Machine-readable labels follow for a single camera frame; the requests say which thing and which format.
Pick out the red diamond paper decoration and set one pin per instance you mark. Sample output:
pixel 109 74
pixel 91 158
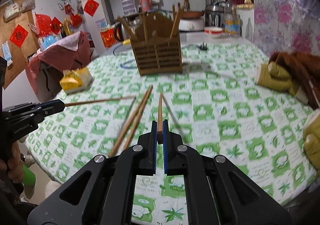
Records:
pixel 91 7

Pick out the person's left hand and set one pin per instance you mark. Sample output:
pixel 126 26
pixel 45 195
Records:
pixel 11 156

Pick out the red plastic bags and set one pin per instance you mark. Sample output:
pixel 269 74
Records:
pixel 46 23

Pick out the steel electric kettle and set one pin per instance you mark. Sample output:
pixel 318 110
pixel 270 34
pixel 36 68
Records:
pixel 121 31

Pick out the clear plastic bottle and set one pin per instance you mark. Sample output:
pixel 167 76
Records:
pixel 231 19

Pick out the silver rice cooker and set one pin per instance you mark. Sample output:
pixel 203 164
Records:
pixel 215 14

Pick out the pink thermos jug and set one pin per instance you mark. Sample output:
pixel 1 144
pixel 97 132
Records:
pixel 144 2

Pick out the wooden chopstick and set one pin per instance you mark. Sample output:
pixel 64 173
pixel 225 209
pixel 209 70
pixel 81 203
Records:
pixel 173 11
pixel 100 101
pixel 175 22
pixel 160 115
pixel 131 120
pixel 128 29
pixel 137 120

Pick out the brown plush toy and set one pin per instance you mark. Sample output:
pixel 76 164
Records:
pixel 275 74

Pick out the red gift box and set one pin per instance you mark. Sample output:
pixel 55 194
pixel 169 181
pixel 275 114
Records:
pixel 107 37

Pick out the cooking oil bottle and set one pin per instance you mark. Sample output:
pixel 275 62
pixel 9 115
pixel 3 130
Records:
pixel 68 27

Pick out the yellow tissue pack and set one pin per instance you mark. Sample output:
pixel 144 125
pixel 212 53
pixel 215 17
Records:
pixel 75 82

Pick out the floral plastic sheet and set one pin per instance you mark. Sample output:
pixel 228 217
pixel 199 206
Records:
pixel 285 2

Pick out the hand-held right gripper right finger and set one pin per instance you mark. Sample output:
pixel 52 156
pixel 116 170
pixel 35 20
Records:
pixel 165 145

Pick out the red and white bowl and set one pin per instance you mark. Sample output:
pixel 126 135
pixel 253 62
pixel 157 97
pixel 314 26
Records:
pixel 213 32

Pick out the plastic drawer tower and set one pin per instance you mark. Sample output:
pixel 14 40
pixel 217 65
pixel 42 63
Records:
pixel 127 1

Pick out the light blue plastic pack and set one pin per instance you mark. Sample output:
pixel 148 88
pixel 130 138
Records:
pixel 50 41

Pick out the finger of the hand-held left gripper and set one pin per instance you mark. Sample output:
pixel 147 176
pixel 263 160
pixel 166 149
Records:
pixel 50 112
pixel 53 103

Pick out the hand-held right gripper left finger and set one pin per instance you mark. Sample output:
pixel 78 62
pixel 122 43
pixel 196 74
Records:
pixel 155 145

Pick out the white electric cooker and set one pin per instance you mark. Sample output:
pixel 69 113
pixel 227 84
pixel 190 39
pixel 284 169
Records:
pixel 191 23

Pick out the green plastic object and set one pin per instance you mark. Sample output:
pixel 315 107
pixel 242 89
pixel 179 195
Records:
pixel 28 176

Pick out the red cloth covered chair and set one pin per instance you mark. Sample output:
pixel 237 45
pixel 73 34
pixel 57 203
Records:
pixel 65 52

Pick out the black power plug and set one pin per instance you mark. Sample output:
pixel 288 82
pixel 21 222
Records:
pixel 203 46

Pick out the wooden utensil holder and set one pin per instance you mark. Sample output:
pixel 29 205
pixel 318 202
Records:
pixel 157 57

